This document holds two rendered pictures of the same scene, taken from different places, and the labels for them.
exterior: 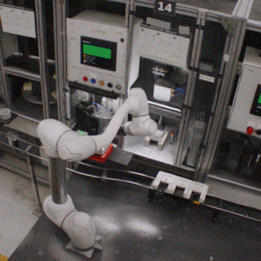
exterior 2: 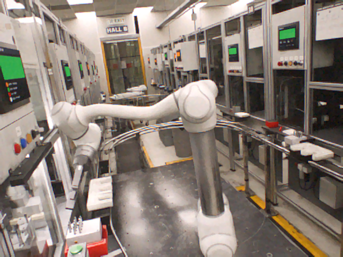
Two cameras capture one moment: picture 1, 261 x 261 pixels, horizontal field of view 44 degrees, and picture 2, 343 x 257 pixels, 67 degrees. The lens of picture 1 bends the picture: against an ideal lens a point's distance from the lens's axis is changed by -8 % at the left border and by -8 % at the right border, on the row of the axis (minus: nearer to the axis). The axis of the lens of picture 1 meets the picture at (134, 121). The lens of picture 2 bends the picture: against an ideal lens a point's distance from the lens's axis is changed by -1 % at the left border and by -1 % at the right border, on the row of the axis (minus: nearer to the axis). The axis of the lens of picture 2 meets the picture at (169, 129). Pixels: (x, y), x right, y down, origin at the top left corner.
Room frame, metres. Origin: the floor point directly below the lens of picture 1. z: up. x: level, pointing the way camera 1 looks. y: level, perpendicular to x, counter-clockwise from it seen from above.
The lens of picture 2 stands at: (1.92, 1.22, 1.62)
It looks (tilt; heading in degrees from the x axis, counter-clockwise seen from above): 15 degrees down; 240
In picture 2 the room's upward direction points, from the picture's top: 7 degrees counter-clockwise
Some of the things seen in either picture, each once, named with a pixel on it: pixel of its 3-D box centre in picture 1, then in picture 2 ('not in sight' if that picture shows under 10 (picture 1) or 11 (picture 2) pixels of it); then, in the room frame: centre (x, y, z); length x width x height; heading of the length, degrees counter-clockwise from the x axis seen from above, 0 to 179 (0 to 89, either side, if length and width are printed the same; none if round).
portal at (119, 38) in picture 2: not in sight; (125, 74); (-1.68, -7.70, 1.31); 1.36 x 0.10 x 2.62; 161
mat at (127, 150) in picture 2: not in sight; (127, 137); (-0.13, -4.39, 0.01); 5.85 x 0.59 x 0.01; 71
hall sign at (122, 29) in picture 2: not in sight; (117, 29); (-1.61, -7.66, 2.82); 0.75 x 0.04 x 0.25; 161
